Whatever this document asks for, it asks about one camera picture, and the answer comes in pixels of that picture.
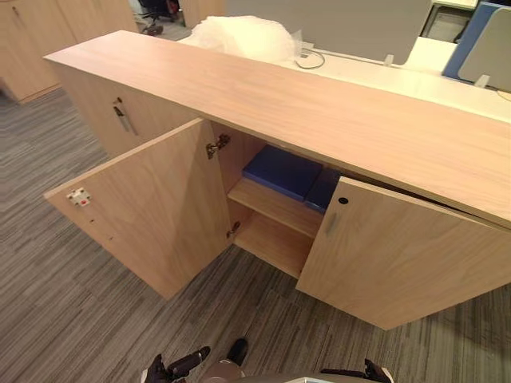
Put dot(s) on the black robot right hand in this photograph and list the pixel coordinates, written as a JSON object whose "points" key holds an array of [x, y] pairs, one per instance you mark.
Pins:
{"points": [[369, 373]]}

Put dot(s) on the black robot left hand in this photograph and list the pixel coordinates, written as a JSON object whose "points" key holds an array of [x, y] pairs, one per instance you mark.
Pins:
{"points": [[156, 371]]}

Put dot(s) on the wooden cabinet door with keyhole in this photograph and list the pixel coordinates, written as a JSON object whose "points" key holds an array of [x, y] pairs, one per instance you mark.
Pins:
{"points": [[399, 259]]}

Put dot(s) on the wooden cabinet door with latch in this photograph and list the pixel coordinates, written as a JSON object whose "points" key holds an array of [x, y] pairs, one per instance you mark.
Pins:
{"points": [[159, 215]]}

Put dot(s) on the metal door hinge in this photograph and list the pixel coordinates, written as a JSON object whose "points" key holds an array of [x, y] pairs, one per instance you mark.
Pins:
{"points": [[216, 146], [232, 230]]}

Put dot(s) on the narrow blue folder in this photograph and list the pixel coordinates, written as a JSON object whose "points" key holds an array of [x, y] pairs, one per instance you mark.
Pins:
{"points": [[321, 195]]}

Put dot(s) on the wooden cabinet shelf board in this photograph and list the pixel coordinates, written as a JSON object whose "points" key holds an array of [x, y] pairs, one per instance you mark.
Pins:
{"points": [[275, 207]]}

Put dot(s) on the white door latch plate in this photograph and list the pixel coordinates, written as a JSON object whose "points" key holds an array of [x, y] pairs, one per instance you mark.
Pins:
{"points": [[79, 197]]}

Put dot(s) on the large blue folder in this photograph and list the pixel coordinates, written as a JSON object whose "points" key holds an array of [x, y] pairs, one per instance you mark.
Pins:
{"points": [[281, 169]]}

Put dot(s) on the long low wooden cabinet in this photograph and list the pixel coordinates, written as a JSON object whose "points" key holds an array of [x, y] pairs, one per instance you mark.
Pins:
{"points": [[303, 107]]}

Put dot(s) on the white office desk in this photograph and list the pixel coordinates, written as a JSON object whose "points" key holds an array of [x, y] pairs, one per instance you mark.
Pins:
{"points": [[419, 80]]}

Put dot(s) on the tall wooden storage cabinet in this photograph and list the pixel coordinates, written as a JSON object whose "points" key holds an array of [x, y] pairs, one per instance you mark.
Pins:
{"points": [[44, 40]]}

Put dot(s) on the black office chair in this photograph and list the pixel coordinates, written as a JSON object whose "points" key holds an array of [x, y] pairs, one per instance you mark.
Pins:
{"points": [[156, 14]]}

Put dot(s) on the dark robot right foot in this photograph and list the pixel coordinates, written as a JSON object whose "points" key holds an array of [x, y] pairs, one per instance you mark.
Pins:
{"points": [[237, 351]]}

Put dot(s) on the silver robot torso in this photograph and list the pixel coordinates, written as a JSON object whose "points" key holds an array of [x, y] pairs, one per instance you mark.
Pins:
{"points": [[255, 375]]}

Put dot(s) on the black round keyhole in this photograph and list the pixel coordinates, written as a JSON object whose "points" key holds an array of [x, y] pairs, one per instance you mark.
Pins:
{"points": [[342, 201]]}

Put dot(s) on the blue desk partition panel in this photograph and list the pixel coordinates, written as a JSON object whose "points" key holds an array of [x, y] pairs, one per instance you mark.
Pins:
{"points": [[465, 44]]}

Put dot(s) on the light grey partition panel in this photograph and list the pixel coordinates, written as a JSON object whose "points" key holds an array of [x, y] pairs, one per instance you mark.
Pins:
{"points": [[489, 50]]}

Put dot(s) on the white bubble wrap bundle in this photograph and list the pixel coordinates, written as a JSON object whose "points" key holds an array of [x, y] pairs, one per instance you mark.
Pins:
{"points": [[243, 34]]}

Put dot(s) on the grey desk partition panel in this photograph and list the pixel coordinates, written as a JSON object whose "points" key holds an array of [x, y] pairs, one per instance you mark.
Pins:
{"points": [[331, 24]]}

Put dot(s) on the clear partition bracket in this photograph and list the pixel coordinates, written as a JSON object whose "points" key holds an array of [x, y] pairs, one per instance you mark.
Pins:
{"points": [[389, 60], [482, 80]]}

